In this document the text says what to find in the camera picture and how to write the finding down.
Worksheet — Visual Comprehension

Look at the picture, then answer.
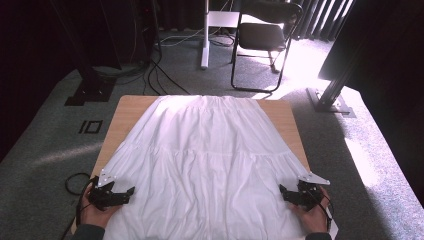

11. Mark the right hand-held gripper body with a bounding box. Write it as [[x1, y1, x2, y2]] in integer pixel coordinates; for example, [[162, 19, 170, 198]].
[[297, 171, 331, 212]]

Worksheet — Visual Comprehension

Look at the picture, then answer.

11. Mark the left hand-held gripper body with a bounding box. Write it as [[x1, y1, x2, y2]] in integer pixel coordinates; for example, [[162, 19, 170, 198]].
[[87, 169, 118, 211]]

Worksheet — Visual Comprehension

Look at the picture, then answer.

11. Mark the white tiered skirt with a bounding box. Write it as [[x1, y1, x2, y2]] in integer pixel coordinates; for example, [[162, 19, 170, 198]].
[[97, 94, 339, 240]]

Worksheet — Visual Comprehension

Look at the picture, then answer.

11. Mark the person's left hand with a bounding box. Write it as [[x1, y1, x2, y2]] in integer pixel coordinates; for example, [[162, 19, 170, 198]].
[[79, 184, 123, 230]]

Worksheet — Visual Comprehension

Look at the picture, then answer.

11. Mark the person's right hand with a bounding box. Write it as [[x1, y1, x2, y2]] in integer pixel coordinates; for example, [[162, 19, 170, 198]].
[[288, 186, 331, 235]]

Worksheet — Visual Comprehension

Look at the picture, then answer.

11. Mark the black stand with base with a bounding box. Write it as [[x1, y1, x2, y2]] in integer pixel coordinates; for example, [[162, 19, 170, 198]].
[[49, 0, 118, 107]]

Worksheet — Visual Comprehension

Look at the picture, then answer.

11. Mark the black folding chair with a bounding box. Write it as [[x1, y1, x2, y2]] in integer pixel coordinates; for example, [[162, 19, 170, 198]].
[[230, 0, 305, 94]]

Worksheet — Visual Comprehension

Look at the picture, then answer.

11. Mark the dark upright panel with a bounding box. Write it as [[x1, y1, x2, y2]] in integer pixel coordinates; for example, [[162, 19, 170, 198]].
[[317, 0, 424, 101]]

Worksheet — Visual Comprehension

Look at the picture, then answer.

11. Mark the dark pleated curtain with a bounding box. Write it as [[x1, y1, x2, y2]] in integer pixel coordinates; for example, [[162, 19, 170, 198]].
[[292, 0, 356, 43]]

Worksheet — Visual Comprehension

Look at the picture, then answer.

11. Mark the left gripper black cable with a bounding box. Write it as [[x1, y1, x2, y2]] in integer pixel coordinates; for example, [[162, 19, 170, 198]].
[[75, 175, 100, 228]]

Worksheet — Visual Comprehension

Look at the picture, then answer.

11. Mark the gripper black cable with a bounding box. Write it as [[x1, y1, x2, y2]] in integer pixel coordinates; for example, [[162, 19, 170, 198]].
[[75, 175, 100, 228], [313, 188, 335, 232]]

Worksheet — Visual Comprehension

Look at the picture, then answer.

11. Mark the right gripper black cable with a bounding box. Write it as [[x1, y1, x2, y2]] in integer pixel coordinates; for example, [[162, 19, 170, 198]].
[[313, 188, 335, 232]]

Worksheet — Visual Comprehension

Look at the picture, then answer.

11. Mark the black looped floor cable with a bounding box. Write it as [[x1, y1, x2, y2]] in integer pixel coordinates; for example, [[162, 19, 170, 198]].
[[64, 172, 92, 196]]

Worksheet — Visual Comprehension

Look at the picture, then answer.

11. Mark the metal stand with base plate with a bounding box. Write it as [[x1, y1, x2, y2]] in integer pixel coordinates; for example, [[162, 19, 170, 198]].
[[306, 33, 357, 119]]

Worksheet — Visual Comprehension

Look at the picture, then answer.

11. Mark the black floor cables bundle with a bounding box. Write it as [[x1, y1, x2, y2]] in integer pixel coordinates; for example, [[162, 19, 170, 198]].
[[142, 29, 192, 97]]

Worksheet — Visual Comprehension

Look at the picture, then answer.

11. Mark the white floor cable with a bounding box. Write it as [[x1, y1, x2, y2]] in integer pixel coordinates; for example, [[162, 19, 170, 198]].
[[159, 27, 206, 48]]

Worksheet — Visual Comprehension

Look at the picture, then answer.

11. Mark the white desk leg frame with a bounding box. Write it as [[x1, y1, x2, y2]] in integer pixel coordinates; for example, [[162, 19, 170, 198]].
[[200, 0, 242, 70]]

